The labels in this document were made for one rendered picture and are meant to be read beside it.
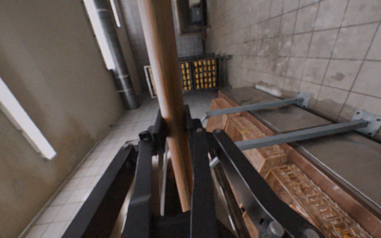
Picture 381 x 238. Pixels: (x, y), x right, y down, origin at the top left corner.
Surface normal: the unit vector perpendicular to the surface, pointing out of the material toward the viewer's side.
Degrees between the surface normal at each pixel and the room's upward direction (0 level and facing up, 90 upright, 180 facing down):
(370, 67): 0
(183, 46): 90
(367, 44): 0
